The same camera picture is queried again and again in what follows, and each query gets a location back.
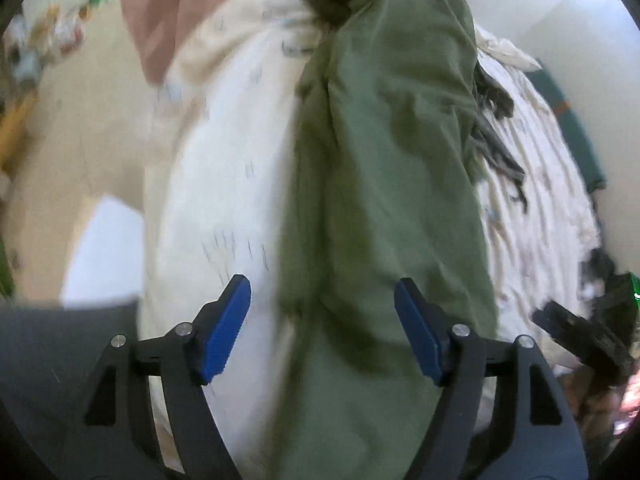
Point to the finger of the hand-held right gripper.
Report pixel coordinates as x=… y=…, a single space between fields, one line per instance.
x=560 y=322

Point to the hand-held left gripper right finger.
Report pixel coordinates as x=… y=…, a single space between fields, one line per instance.
x=420 y=332

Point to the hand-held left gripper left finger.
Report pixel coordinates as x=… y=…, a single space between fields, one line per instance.
x=227 y=330

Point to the green pants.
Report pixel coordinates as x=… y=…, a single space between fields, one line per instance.
x=380 y=160

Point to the dark clothes pile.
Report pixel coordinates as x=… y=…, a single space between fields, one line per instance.
x=602 y=270

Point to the white flat panel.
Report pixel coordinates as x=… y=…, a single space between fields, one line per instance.
x=105 y=260

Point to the cream printed quilt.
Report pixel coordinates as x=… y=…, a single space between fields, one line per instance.
x=225 y=185

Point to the person's grey trouser leg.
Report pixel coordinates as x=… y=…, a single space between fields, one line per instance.
x=45 y=350

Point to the white pillow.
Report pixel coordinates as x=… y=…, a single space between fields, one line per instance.
x=510 y=52

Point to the yellow wooden chair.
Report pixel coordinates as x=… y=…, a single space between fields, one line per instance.
x=15 y=130

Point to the pink curtain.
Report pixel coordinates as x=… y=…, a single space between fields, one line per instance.
x=155 y=15

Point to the teal padded bed rail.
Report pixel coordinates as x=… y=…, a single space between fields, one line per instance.
x=575 y=130

